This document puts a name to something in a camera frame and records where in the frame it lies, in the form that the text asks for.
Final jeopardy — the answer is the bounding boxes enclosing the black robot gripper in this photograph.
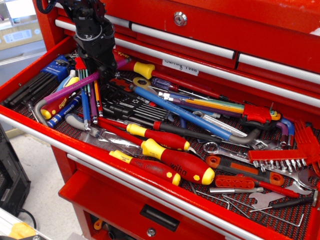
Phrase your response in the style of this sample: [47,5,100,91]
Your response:
[59,0,118,83]

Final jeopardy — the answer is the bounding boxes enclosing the large violet Allen key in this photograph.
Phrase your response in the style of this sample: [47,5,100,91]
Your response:
[34,70,102,126]

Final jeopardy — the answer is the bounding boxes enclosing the black Torx key set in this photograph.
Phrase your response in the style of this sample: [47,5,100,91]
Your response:
[101,85,169,125]

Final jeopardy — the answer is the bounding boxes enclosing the chest key lock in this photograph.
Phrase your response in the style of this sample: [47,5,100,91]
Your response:
[173,11,188,27]

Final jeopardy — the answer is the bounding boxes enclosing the large blue Allen key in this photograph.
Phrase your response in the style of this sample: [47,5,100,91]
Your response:
[129,84,261,145]

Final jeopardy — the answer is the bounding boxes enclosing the blue violet short hex keys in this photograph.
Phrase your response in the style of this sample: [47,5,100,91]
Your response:
[276,117,295,147]

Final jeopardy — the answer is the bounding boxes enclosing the red folding key set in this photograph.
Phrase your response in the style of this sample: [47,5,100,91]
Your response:
[294,120,320,176]

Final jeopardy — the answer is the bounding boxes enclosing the thin silver hex key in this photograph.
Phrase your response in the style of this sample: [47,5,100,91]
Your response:
[222,194,305,227]

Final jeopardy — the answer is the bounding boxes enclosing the orange black tool upper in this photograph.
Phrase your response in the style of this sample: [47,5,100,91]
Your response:
[109,78,132,92]

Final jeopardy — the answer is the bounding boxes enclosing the coloured hex keys red holder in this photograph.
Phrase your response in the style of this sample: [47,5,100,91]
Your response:
[75,56,98,132]

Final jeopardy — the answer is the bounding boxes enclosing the blue Bosch pen tool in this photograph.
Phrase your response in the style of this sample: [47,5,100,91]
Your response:
[46,95,82,128]

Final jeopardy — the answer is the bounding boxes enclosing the top red yellow screwdriver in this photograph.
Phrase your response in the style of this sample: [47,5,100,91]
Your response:
[113,49,229,101]

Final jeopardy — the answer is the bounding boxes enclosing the purple clear small screwdriver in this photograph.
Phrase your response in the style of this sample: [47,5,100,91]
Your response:
[151,77,179,92]

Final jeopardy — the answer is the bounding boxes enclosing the left red yellow Wiha screwdriver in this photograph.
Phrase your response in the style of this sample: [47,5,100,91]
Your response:
[41,76,79,120]

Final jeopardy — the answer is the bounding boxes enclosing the black hex keys blue holder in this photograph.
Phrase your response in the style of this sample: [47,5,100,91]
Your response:
[1,55,72,107]

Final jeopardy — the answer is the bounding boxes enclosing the white label Cutting Tools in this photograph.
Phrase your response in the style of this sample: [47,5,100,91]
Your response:
[162,59,199,76]

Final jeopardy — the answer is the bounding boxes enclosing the medium red yellow screwdriver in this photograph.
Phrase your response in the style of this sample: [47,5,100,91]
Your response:
[97,117,191,151]

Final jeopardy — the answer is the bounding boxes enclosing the large red yellow Wiha screwdriver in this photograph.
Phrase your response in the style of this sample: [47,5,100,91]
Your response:
[97,123,215,185]

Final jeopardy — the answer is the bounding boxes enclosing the slim red yellow screwdriver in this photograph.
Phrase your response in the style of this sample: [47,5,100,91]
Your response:
[109,150,181,186]

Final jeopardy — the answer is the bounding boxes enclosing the black box on floor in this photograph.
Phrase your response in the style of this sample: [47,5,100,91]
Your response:
[0,128,31,216]

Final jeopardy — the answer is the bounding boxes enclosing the rainbow hex keys red holder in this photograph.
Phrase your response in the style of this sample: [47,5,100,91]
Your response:
[158,91,282,125]

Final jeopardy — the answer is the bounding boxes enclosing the red tool chest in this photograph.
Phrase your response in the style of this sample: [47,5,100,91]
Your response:
[32,0,320,240]

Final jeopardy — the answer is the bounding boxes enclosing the open red tool drawer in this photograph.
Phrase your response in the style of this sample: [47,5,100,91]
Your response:
[0,52,320,240]

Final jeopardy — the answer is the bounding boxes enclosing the red bit holder strip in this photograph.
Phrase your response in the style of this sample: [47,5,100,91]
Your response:
[214,175,255,189]

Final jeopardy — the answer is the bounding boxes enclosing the red holder with silver bits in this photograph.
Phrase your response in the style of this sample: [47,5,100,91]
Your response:
[247,149,307,173]

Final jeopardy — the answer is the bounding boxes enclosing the flat silver spanner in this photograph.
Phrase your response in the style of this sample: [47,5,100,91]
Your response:
[249,181,312,209]

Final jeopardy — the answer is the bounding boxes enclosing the thin red shaft screwdriver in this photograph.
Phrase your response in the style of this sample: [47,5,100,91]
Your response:
[254,181,300,198]

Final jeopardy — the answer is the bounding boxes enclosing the silver combination wrench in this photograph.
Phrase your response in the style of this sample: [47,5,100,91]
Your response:
[203,142,319,190]

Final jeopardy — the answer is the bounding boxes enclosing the black precision screwdriver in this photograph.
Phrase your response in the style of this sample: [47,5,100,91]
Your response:
[249,196,314,213]

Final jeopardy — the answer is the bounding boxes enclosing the grey blue handled tool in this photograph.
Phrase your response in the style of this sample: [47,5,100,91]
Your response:
[65,113,100,138]

